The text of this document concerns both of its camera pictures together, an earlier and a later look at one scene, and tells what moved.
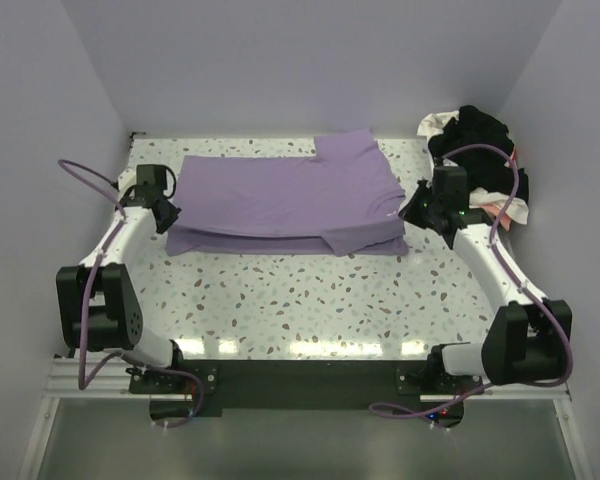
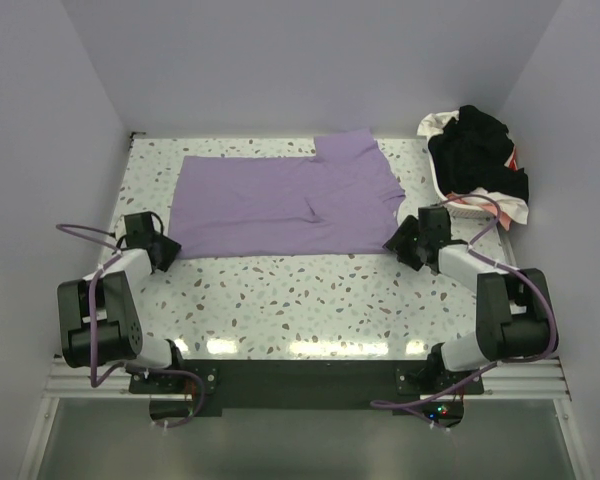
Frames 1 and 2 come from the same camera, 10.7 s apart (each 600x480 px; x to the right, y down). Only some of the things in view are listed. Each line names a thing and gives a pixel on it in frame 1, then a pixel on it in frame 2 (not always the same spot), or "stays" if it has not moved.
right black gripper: (409, 214) to (399, 239)
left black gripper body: (173, 211) to (168, 250)
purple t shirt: (345, 201) stays
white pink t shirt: (494, 204) stays
